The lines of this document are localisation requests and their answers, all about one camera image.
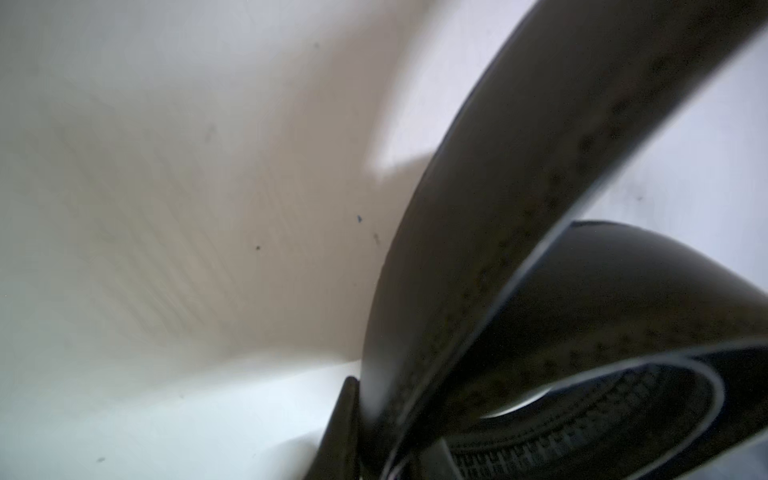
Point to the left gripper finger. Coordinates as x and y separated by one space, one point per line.
337 455

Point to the black belt front loop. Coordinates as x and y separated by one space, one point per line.
510 339

